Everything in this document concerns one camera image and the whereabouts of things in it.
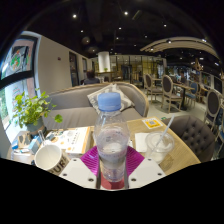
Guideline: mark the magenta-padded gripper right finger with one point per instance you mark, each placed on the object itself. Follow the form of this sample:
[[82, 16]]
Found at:
[[147, 172]]

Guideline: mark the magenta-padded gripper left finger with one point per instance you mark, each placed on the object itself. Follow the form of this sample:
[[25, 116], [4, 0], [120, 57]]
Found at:
[[77, 172]]

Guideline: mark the clear blue-capped water bottle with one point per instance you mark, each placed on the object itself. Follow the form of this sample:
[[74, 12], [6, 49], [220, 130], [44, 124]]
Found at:
[[111, 140]]

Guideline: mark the clear plastic cup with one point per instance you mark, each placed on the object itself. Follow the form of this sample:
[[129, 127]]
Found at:
[[159, 146]]

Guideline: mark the white mug with lettering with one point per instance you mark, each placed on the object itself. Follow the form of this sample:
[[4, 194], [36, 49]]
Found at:
[[50, 157]]

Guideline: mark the white paper napkin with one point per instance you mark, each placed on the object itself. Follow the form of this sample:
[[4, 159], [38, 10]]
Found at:
[[140, 141]]

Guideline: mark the printed menu booklet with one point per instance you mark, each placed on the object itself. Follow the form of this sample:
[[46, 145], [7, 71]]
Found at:
[[74, 139]]

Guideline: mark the flat round red coaster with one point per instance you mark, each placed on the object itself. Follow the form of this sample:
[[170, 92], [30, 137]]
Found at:
[[113, 185]]

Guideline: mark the white drinking straw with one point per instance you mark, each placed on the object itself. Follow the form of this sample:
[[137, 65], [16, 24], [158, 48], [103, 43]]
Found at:
[[165, 131]]

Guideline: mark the yellow square table sticker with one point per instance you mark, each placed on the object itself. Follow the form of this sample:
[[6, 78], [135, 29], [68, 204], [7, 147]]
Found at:
[[152, 123]]

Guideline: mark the dark grey tufted armchair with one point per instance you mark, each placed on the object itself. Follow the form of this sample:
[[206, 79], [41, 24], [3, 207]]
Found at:
[[195, 133]]

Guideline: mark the grey curved sofa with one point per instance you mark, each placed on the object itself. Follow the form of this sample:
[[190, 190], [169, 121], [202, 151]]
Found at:
[[71, 106]]

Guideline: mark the green potted plant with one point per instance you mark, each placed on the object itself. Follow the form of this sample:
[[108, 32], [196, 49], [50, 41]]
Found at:
[[30, 110]]

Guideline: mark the group of grey dining chairs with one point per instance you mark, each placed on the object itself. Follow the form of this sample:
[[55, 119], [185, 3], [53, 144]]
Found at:
[[167, 87]]

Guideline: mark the grey patterned cushion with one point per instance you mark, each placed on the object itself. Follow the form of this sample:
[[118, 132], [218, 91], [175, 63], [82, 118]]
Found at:
[[117, 89]]

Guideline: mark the wooden dining table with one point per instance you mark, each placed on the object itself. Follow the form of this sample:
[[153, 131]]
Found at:
[[182, 87]]

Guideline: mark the person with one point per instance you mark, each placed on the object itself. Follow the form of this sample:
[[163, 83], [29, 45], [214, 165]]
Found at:
[[91, 79]]

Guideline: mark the group of ceiling spotlights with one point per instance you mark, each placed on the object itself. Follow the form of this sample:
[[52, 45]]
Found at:
[[74, 15]]

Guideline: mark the dark-framed wall poster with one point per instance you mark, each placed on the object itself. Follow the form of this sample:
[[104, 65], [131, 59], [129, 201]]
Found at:
[[18, 60]]

